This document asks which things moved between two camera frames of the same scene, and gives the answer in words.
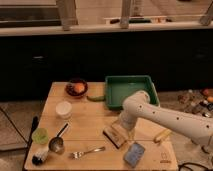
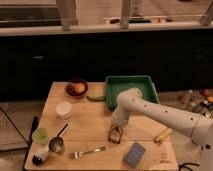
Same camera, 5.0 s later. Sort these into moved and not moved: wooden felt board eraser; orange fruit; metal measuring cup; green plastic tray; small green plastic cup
Moved: wooden felt board eraser
Not moved: orange fruit; small green plastic cup; metal measuring cup; green plastic tray
